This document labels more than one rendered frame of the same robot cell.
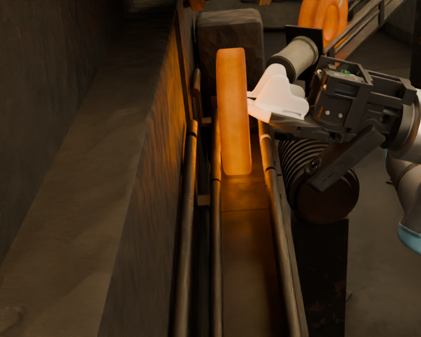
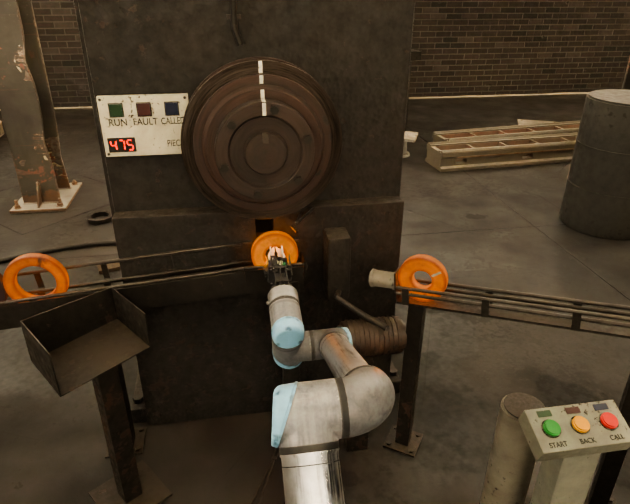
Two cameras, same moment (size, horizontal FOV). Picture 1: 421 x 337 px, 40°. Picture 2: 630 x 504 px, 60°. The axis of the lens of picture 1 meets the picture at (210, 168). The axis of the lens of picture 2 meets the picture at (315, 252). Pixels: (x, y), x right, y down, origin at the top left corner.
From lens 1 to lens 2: 1.75 m
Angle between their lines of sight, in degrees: 66
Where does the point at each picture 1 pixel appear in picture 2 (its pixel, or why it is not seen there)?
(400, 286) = (431, 485)
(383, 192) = not seen: hidden behind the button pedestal
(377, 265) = (451, 473)
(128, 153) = (164, 214)
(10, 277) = (130, 211)
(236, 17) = (332, 234)
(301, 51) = (383, 276)
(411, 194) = not seen: hidden behind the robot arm
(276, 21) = not seen: outside the picture
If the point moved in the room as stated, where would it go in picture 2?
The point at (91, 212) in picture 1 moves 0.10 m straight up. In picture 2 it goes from (144, 214) to (140, 184)
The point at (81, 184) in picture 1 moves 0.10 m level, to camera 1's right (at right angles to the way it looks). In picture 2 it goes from (154, 212) to (153, 224)
